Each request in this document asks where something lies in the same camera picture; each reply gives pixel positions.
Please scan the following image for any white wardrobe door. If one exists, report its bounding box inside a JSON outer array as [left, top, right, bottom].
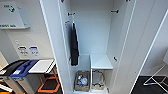
[[110, 0, 168, 94], [39, 0, 73, 94]]

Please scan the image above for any black garment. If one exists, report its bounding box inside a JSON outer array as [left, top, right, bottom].
[[69, 22, 81, 67]]

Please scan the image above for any white wardrobe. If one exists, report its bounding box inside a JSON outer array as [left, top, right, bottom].
[[58, 0, 134, 94]]

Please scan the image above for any small black hook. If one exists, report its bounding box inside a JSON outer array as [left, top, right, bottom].
[[113, 56, 118, 63], [68, 57, 73, 64]]

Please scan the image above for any white inner shelf unit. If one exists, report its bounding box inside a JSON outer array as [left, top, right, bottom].
[[89, 53, 114, 93]]

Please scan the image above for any white clothes hanger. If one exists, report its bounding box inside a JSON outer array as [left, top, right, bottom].
[[69, 14, 78, 28]]

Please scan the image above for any orange white label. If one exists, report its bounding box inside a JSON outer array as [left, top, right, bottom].
[[64, 20, 72, 26]]

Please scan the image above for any basket with bottles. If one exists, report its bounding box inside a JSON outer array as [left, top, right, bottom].
[[73, 69, 91, 93]]

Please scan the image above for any white bottle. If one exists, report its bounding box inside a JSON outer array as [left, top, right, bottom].
[[81, 77, 89, 86]]

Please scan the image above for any grey board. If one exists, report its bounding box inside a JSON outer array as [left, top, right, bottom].
[[162, 51, 168, 66]]

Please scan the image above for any black wall peg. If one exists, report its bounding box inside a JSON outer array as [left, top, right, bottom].
[[67, 12, 77, 17], [110, 9, 120, 14]]

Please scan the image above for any blue white wall sticker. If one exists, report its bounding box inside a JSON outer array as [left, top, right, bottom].
[[28, 45, 41, 57]]

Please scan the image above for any white wall sign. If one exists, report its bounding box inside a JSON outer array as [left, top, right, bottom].
[[17, 45, 29, 57]]

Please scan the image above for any white wire stand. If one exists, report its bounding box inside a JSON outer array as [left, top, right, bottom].
[[143, 63, 168, 93]]

